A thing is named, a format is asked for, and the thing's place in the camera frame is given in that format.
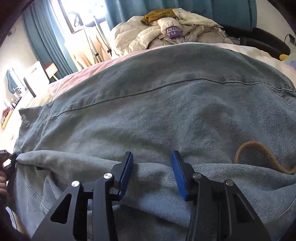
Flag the black sofa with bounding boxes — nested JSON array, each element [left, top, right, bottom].
[[222, 24, 291, 56]]

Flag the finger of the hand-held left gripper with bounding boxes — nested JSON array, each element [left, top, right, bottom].
[[0, 149, 21, 181]]

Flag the pile of cream quilted jackets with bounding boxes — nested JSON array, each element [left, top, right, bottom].
[[111, 8, 223, 58]]

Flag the wavy vanity mirror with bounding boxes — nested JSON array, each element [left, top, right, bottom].
[[5, 68, 23, 94]]

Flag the white vanity desk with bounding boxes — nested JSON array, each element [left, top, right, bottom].
[[0, 90, 31, 139]]

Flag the mustard yellow garment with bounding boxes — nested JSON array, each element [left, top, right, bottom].
[[141, 8, 179, 26]]

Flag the garment steamer stand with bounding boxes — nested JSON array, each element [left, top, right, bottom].
[[68, 11, 113, 66]]

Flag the person's left hand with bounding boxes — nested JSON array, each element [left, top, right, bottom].
[[0, 176, 12, 207]]

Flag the teal curtain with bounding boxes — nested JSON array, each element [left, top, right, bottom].
[[22, 0, 77, 77], [104, 0, 258, 31]]

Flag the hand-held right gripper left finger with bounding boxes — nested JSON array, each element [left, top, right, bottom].
[[31, 151, 134, 241]]

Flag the pastel pink bed blanket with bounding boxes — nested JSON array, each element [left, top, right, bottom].
[[14, 43, 296, 139]]

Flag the white side table red top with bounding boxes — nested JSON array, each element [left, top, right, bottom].
[[44, 63, 60, 81]]

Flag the beige sweater on hanger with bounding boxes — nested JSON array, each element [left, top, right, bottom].
[[67, 35, 112, 70]]

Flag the blue denim jeans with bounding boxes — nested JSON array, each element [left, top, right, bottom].
[[9, 43, 296, 241]]

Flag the white chair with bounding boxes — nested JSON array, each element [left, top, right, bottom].
[[23, 61, 51, 98]]

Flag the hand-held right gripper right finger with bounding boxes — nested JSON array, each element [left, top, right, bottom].
[[171, 151, 272, 241]]

